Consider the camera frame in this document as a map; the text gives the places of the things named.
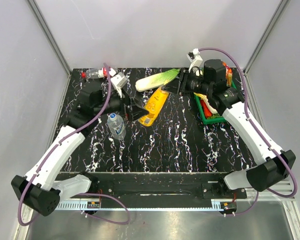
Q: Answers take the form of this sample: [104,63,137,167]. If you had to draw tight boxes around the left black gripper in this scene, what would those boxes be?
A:
[94,85,150,122]

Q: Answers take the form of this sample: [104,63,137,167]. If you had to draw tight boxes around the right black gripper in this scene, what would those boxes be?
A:
[162,67,213,97]

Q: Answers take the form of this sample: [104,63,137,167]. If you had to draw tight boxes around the yellow juice bottle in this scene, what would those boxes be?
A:
[138,87,169,127]

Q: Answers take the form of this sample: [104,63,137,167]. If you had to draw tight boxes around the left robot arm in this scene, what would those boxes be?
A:
[11,83,149,216]

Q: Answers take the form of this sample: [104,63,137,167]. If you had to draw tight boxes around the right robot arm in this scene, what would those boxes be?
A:
[162,59,296,198]

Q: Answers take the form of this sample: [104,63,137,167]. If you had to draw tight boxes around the clear blue-cap water bottle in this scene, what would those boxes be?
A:
[107,113,126,141]

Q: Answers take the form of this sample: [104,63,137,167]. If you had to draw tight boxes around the red-label soda bottle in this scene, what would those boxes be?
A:
[81,67,118,79]

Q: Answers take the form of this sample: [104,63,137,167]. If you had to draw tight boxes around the toy napa cabbage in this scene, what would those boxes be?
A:
[135,68,180,92]

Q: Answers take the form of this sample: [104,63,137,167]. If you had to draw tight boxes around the toy orange carrot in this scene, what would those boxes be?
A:
[200,99,213,119]

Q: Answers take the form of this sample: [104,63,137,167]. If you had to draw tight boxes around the green plastic basket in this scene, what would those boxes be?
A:
[194,76,236,125]

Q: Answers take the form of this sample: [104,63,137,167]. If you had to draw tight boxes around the red snack packet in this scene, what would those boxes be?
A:
[222,61,233,78]

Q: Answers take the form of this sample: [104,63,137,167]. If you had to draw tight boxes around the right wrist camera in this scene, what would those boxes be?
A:
[186,48,203,72]

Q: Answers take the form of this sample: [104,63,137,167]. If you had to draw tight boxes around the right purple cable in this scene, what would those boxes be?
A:
[197,47,299,217]

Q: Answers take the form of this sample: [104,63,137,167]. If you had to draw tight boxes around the purple cable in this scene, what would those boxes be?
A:
[17,62,131,227]
[197,47,299,217]

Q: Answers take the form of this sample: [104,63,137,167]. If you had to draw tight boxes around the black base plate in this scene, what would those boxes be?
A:
[67,172,247,211]

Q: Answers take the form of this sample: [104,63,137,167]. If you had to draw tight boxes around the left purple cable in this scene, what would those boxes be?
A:
[17,62,131,227]

